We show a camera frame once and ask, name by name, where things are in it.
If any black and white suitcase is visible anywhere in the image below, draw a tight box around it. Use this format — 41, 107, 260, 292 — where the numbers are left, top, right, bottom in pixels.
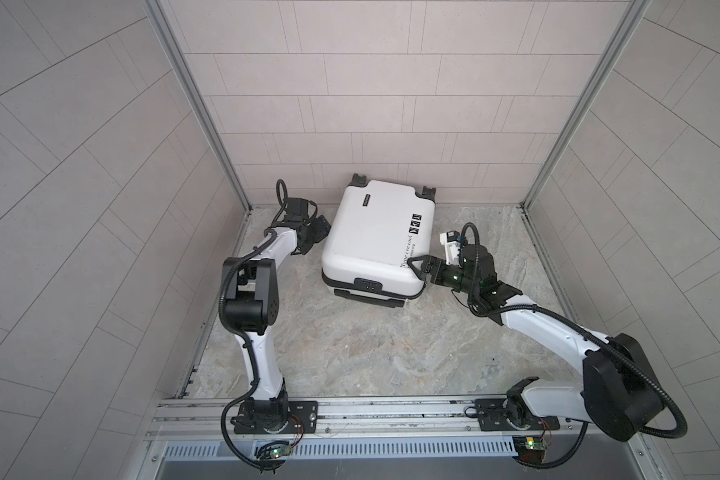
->
321, 173, 436, 308

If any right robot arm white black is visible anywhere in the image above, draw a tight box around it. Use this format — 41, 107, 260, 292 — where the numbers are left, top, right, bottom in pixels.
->
407, 245, 687, 441

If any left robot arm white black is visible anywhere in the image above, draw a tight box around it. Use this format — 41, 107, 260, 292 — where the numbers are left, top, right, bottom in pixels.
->
217, 197, 330, 432

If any right green circuit board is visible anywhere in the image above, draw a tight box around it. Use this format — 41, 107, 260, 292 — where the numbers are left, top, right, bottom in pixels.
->
512, 436, 549, 465

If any green circuit board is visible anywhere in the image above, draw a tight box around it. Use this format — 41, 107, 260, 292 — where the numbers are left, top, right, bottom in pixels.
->
255, 441, 293, 462
512, 436, 549, 465

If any left aluminium corner profile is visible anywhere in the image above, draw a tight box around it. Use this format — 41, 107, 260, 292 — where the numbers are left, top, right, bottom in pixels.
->
143, 0, 252, 211

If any aluminium corner profile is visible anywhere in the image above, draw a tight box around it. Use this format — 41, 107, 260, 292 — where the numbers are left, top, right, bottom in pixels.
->
143, 0, 252, 211
521, 0, 652, 211

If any left green circuit board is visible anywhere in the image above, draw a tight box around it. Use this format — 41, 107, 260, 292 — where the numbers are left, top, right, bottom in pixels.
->
255, 441, 293, 462

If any right aluminium corner profile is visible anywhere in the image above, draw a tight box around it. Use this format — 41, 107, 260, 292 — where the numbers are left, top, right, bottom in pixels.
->
521, 0, 652, 211

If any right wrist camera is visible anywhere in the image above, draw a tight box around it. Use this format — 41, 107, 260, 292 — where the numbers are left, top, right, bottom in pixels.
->
439, 230, 463, 266

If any left black corrugated cable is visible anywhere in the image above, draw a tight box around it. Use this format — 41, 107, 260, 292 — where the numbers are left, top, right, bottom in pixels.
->
217, 178, 292, 473

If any black corrugated cable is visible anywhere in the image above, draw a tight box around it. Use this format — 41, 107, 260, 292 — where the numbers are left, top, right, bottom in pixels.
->
458, 221, 689, 471
217, 178, 292, 473

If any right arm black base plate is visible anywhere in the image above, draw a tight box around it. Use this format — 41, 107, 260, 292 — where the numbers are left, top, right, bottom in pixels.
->
473, 397, 560, 433

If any right black corrugated cable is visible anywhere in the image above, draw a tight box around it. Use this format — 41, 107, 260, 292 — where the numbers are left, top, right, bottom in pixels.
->
458, 221, 689, 471

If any aluminium mounting rail frame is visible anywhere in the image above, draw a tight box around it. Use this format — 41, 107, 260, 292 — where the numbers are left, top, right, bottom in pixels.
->
124, 395, 670, 479

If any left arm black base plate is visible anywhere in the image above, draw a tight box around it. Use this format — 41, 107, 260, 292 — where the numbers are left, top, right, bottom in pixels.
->
230, 399, 318, 435

